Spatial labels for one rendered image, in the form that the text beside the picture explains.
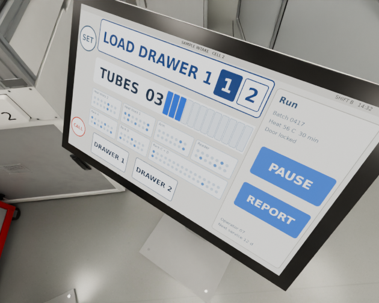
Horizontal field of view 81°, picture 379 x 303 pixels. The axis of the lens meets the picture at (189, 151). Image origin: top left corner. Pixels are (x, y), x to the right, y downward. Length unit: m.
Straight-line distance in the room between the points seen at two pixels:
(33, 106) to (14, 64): 0.15
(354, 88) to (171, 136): 0.25
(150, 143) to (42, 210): 1.41
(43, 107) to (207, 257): 1.04
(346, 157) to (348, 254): 1.30
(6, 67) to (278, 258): 0.74
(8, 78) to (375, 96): 0.78
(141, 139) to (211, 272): 1.04
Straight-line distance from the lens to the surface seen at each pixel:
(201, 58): 0.34
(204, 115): 0.34
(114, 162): 0.47
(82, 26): 0.48
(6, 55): 0.74
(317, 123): 0.31
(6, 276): 1.76
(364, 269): 1.63
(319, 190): 0.34
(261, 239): 0.38
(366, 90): 0.31
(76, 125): 0.52
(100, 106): 0.46
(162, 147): 0.38
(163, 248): 1.37
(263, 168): 0.33
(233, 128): 0.32
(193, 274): 1.35
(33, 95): 0.82
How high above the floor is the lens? 1.38
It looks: 60 degrees down
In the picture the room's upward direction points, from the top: 6 degrees counter-clockwise
